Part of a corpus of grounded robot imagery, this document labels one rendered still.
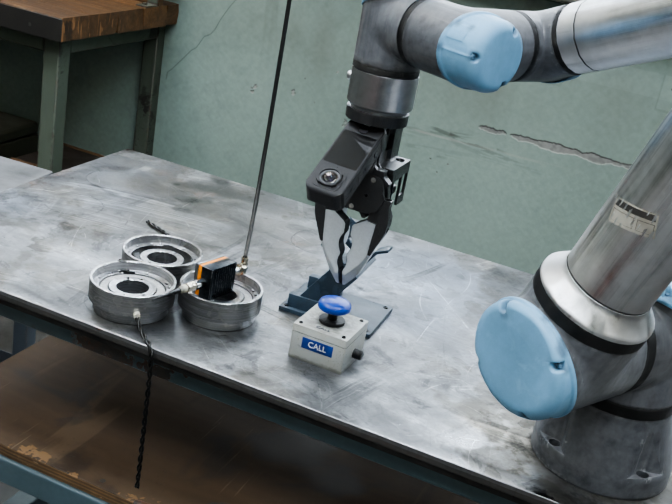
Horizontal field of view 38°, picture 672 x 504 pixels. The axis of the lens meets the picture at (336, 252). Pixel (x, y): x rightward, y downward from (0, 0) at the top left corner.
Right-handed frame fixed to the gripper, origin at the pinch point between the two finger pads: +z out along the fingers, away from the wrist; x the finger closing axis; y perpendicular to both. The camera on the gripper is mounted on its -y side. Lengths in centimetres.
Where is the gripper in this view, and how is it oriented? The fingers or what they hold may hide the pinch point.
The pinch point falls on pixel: (340, 275)
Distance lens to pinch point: 116.2
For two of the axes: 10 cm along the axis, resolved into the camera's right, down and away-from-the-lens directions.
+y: 3.9, -2.9, 8.8
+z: -1.7, 9.1, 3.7
